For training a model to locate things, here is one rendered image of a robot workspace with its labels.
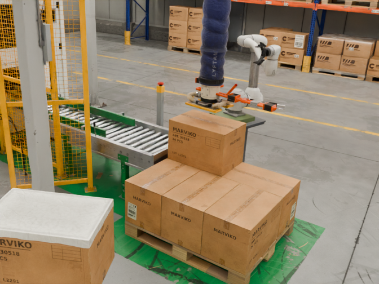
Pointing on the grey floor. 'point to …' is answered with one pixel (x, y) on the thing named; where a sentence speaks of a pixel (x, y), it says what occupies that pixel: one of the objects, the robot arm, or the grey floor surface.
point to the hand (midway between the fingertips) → (256, 54)
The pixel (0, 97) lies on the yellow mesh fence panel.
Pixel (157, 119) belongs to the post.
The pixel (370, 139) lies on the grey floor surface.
